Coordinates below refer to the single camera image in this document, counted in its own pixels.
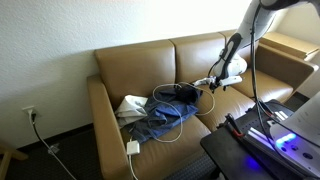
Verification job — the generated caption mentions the red clamp handle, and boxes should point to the red clamp handle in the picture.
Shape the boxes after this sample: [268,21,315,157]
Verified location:
[224,113,244,138]

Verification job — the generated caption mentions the wooden side table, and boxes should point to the wooden side table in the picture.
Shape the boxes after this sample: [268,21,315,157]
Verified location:
[259,31,320,61]

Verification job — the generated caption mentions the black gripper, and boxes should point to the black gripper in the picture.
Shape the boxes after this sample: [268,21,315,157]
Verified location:
[194,76,226,93]

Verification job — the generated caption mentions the clear plastic cord tag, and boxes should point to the clear plastic cord tag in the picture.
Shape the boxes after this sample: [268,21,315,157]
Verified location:
[47,143,62,155]

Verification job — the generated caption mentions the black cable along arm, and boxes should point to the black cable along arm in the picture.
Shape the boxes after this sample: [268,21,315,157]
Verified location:
[249,3,320,148]

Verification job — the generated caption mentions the white wall outlet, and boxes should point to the white wall outlet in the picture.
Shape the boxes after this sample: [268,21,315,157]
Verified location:
[21,105,38,118]

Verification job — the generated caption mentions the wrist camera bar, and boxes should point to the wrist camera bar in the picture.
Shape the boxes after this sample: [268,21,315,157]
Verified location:
[220,75,244,87]

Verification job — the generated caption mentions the black power cord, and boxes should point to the black power cord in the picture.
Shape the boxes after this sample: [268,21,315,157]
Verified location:
[29,112,78,180]

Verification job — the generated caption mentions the tan leather couch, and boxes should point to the tan leather couch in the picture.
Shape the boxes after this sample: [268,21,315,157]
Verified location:
[87,29,319,180]

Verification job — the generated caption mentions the white power adapter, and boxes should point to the white power adapter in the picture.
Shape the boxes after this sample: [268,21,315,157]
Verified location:
[126,140,141,156]

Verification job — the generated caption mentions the white charger cable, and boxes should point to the white charger cable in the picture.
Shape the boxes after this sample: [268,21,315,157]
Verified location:
[128,81,216,180]

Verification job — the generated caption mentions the blue denim jeans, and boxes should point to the blue denim jeans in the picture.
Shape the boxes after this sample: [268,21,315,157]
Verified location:
[128,87,201,144]

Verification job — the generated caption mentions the black robot table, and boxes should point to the black robot table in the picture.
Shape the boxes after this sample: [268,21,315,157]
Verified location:
[199,99,320,180]

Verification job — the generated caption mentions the wooden chair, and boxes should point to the wooden chair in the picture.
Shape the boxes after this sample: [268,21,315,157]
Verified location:
[0,143,29,180]

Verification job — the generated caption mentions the dark navy garment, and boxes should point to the dark navy garment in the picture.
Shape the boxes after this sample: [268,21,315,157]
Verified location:
[173,84,203,105]

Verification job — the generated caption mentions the white folded garment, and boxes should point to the white folded garment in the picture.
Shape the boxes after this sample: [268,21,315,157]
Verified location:
[114,94,149,129]

